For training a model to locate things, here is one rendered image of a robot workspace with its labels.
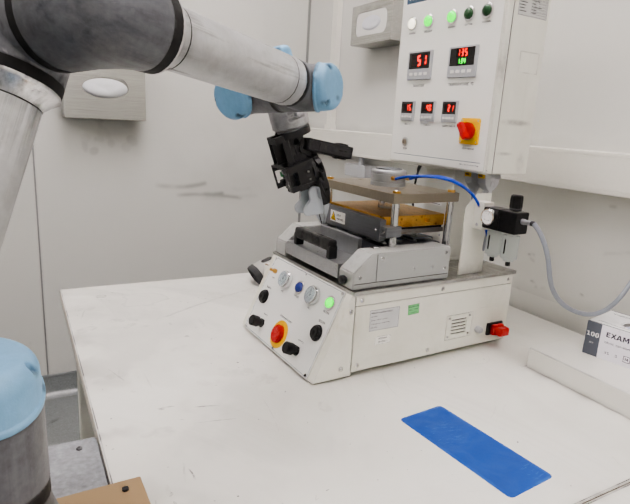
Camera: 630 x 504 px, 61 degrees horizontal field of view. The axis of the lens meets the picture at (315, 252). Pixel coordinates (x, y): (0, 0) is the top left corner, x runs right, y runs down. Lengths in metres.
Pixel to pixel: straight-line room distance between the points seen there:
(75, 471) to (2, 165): 0.43
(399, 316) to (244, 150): 1.65
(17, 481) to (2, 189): 0.30
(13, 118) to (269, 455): 0.57
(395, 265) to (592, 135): 0.67
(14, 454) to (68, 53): 0.39
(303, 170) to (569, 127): 0.78
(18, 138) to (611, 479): 0.92
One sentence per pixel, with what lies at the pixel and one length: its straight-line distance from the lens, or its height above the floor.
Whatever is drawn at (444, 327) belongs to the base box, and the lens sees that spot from 1.22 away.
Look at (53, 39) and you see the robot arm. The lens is 0.64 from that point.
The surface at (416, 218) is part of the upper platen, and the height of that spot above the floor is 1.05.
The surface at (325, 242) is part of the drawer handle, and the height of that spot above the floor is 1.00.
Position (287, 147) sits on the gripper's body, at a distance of 1.07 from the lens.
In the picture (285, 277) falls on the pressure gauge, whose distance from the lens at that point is 1.20.
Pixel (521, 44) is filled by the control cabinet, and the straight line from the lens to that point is 1.26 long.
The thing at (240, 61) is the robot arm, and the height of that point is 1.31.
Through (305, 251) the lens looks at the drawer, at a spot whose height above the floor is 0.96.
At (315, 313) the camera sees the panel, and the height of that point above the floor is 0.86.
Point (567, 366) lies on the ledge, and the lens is 1.21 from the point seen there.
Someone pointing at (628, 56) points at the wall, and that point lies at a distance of 1.51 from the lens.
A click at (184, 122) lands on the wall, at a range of 2.51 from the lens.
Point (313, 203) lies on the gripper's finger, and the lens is 1.11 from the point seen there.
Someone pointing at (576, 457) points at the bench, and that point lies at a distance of 1.00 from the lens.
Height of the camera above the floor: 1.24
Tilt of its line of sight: 14 degrees down
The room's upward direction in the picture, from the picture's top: 3 degrees clockwise
